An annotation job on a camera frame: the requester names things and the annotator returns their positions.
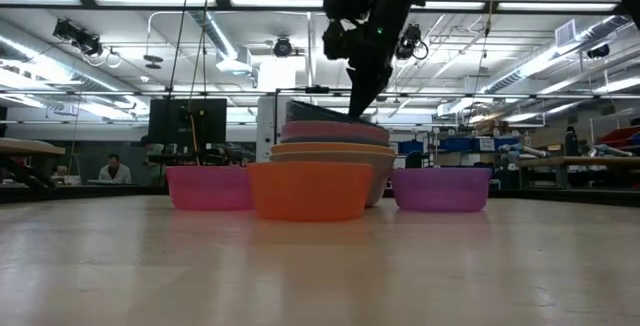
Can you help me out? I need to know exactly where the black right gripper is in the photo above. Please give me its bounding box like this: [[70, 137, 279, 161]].
[[323, 18, 396, 120]]

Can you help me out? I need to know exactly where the grey bowl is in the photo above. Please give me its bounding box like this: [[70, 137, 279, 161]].
[[278, 134, 392, 148]]

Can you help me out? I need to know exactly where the dusty pink bowl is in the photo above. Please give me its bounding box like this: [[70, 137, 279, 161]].
[[280, 120, 391, 143]]

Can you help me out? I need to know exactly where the dark blue bowl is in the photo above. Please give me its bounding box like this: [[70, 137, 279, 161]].
[[285, 99, 384, 128]]

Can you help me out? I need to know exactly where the beige bowl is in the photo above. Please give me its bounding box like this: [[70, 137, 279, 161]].
[[269, 151, 396, 208]]

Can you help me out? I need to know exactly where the orange plastic bowl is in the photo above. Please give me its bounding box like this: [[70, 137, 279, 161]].
[[247, 161, 374, 223]]

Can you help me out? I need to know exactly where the purple plastic bowl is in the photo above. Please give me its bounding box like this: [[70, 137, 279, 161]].
[[390, 167, 493, 213]]

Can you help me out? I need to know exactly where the pink plastic bowl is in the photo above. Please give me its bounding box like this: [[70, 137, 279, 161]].
[[165, 165, 255, 212]]

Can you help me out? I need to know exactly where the blue storage bin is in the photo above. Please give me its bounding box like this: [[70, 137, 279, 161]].
[[439, 137, 475, 153], [493, 136, 521, 152], [397, 139, 426, 156]]

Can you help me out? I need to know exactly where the white column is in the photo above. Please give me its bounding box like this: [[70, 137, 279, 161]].
[[256, 94, 296, 163]]

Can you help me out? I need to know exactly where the black monitor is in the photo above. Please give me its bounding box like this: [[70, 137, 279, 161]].
[[147, 97, 228, 153]]

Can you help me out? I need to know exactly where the white ceiling vent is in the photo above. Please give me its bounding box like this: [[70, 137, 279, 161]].
[[554, 18, 577, 48]]

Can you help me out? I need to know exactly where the person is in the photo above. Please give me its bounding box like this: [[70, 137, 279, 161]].
[[564, 125, 582, 158], [97, 153, 134, 185], [143, 141, 167, 186]]

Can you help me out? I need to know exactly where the wooden workbench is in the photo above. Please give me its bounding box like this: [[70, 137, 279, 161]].
[[514, 154, 640, 190]]

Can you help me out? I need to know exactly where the long ceiling light bar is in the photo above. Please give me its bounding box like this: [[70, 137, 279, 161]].
[[0, 0, 621, 13]]

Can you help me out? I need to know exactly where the red storage bin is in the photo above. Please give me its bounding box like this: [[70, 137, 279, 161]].
[[594, 125, 640, 150]]

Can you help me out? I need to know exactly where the light wooden table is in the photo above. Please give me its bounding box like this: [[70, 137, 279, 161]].
[[0, 137, 67, 156]]

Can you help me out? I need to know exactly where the black ceiling camera with cable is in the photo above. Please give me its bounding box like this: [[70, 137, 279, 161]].
[[394, 23, 430, 62]]

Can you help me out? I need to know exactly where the yellow hanging cable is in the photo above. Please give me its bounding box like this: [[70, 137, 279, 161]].
[[482, 0, 499, 38]]

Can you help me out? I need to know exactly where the silver air duct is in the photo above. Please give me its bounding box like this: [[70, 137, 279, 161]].
[[149, 0, 254, 75]]

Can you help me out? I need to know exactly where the black hanging cable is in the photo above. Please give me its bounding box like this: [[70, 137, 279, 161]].
[[187, 0, 215, 115], [164, 0, 195, 117]]

